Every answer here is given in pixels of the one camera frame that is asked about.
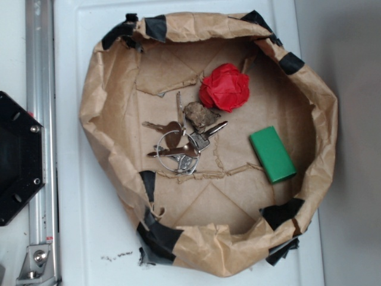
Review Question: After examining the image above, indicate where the green rectangular block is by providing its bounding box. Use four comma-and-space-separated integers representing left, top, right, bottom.
249, 126, 297, 184

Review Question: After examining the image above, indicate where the bunch of metal keys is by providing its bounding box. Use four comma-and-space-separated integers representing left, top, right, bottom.
142, 92, 228, 175

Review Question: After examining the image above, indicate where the brown rock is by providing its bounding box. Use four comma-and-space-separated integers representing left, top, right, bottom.
185, 102, 221, 133

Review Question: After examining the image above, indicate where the brown paper bag tray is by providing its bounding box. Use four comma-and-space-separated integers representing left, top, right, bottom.
79, 11, 338, 277

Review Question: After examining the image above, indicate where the crumpled red paper ball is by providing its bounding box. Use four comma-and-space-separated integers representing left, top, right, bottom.
199, 63, 250, 113

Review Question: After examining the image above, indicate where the aluminium rail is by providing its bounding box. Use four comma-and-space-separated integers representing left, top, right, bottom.
24, 0, 61, 248

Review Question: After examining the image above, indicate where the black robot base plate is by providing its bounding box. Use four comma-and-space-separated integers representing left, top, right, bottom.
1, 92, 45, 226

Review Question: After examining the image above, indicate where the metal corner bracket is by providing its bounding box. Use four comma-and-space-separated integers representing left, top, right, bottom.
15, 244, 60, 285

